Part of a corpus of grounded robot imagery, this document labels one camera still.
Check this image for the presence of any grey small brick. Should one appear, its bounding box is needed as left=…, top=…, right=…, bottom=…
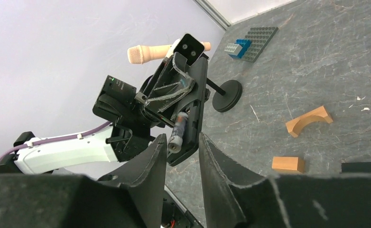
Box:
left=224, top=43, right=242, bottom=56

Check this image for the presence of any grey studded base plate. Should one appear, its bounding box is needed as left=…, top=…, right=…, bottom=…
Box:
left=241, top=27, right=278, bottom=63

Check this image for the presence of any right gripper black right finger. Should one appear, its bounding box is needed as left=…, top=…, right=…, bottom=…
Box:
left=199, top=133, right=371, bottom=228

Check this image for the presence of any blue square block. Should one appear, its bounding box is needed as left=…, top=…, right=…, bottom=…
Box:
left=229, top=39, right=251, bottom=59

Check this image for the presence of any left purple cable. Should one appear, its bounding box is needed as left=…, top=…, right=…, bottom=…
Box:
left=0, top=121, right=114, bottom=172

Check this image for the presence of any black remote control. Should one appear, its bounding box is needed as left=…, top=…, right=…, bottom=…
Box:
left=167, top=54, right=209, bottom=167

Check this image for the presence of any black battery cover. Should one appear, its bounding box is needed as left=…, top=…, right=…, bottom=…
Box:
left=341, top=162, right=371, bottom=173

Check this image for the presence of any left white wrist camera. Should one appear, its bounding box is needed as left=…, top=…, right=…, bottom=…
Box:
left=169, top=33, right=205, bottom=66

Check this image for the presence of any beige wooden peg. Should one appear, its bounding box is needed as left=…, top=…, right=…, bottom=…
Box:
left=127, top=41, right=212, bottom=65

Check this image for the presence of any curved wooden arch block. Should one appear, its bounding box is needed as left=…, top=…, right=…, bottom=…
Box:
left=285, top=106, right=333, bottom=138

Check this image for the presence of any small wooden rectangular block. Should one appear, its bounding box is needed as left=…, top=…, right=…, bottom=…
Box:
left=272, top=157, right=305, bottom=173

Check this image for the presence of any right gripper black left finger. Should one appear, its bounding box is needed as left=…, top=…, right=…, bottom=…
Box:
left=0, top=134, right=167, bottom=228

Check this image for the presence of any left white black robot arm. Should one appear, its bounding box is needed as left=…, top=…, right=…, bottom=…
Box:
left=0, top=52, right=196, bottom=174

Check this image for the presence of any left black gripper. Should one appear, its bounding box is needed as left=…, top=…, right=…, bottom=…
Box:
left=140, top=52, right=195, bottom=126

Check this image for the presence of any battery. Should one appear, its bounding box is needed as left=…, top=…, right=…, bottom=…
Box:
left=167, top=112, right=188, bottom=153

